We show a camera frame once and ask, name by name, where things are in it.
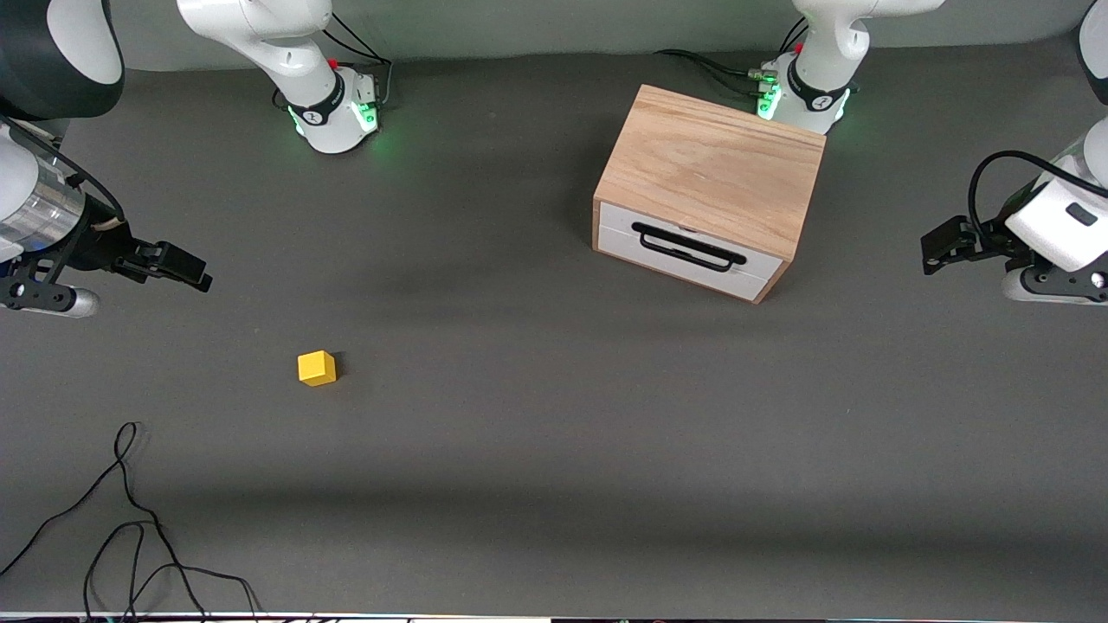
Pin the wooden drawer cabinet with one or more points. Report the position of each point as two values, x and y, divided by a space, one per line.
710 164

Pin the yellow cube block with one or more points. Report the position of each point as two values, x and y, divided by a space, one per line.
316 370

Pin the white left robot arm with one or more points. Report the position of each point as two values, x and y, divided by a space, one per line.
822 52

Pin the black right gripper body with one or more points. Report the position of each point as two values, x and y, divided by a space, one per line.
102 248

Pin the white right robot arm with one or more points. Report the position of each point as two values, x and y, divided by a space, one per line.
286 52

